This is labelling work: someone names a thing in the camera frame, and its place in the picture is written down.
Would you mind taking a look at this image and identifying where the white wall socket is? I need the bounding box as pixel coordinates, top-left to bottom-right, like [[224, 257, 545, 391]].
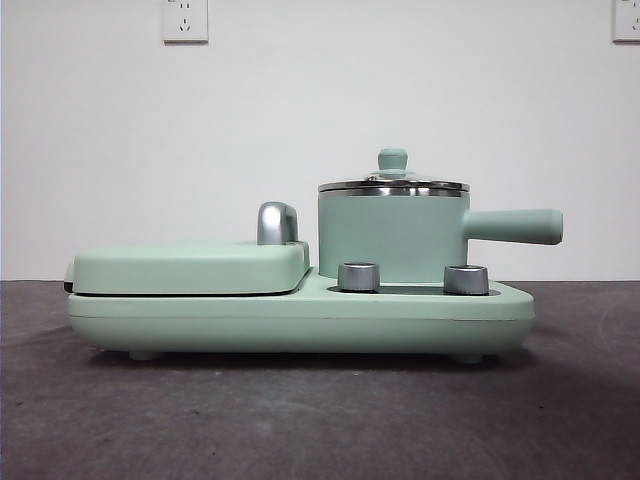
[[162, 0, 209, 44], [612, 0, 640, 43]]

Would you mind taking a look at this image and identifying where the silver control knob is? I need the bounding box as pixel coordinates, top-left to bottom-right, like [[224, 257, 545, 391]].
[[442, 263, 491, 296], [336, 260, 382, 292]]

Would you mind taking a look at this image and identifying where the mint green pot with handle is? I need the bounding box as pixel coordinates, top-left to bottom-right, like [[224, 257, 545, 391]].
[[317, 187, 564, 281]]

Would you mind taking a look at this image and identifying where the glass lid with green knob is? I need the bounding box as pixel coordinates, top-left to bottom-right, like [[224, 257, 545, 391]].
[[318, 147, 471, 194]]

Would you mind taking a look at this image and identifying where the mint green hinged griddle cover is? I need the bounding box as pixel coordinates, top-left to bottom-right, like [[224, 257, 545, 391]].
[[63, 200, 312, 296]]

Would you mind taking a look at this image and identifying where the mint green breakfast machine base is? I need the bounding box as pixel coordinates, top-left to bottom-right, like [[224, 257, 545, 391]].
[[67, 266, 536, 362]]

